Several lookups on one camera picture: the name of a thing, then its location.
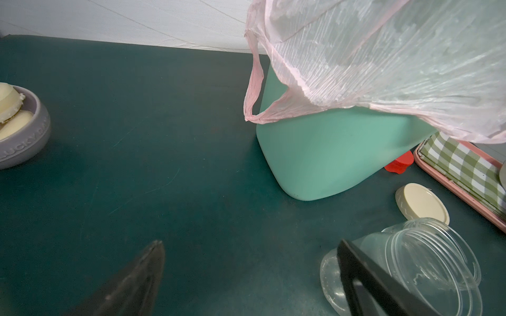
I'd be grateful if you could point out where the mint green trash bin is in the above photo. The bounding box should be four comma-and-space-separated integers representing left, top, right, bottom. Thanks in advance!
256, 65, 437, 202

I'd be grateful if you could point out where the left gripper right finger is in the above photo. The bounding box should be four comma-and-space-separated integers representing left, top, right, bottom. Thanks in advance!
337, 240, 438, 315

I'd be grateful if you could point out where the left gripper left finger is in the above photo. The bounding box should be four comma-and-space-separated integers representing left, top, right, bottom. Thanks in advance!
65, 240, 166, 315

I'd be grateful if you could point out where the pink tray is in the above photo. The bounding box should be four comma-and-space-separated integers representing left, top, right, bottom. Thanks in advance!
414, 141, 505, 232

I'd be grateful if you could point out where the beige jar lid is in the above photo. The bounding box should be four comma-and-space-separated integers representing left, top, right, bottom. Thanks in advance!
395, 183, 450, 225

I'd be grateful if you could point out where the grey bowl with buns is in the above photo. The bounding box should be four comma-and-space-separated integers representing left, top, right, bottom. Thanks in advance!
1, 82, 51, 170

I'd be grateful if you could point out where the green checkered cloth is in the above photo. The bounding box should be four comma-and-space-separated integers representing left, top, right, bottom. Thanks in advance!
417, 132, 505, 220

